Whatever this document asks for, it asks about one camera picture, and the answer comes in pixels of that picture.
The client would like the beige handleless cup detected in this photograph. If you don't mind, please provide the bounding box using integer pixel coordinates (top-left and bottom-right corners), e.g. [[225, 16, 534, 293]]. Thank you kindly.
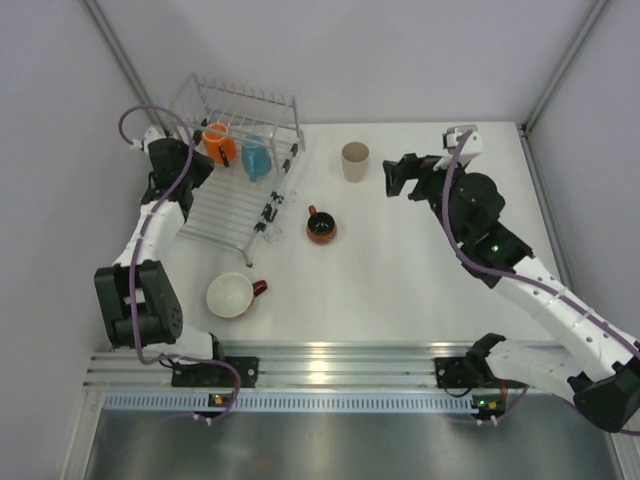
[[341, 141, 370, 183]]

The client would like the orange mug black handle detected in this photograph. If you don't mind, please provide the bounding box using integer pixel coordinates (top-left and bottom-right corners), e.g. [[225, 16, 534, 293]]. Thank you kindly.
[[202, 123, 238, 168]]

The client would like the blue mug white interior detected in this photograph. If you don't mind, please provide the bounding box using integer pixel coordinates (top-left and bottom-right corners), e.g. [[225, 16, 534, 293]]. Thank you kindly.
[[241, 135, 271, 182]]

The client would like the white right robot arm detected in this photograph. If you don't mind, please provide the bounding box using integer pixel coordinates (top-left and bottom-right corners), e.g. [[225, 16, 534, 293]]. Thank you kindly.
[[382, 154, 639, 433]]

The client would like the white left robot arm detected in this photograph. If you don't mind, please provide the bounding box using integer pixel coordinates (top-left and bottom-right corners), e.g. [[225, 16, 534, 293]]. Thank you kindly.
[[94, 126, 258, 388]]

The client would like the brown mug black interior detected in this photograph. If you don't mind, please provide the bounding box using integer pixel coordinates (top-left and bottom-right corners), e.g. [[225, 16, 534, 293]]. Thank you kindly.
[[306, 205, 337, 245]]

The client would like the red mug white interior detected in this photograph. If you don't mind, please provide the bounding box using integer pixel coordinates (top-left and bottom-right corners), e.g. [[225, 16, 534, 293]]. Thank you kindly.
[[205, 272, 269, 319]]

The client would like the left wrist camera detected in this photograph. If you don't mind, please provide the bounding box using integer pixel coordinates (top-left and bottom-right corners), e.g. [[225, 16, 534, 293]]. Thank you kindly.
[[130, 125, 166, 155]]

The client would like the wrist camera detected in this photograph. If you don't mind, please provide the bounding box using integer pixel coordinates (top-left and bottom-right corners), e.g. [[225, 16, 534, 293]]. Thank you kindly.
[[433, 124, 484, 171], [130, 125, 166, 155]]

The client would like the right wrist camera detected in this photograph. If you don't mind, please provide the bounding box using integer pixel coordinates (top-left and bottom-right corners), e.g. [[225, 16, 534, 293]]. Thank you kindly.
[[433, 124, 484, 171]]

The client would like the silver wire dish rack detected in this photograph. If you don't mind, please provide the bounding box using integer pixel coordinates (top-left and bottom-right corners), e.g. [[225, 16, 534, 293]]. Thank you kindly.
[[169, 73, 305, 266]]

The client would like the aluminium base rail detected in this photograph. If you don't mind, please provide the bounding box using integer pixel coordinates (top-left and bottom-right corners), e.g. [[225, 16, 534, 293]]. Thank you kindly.
[[83, 341, 470, 392]]

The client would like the perforated grey cable duct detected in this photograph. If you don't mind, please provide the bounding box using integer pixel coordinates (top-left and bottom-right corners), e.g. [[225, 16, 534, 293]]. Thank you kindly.
[[103, 390, 501, 414]]

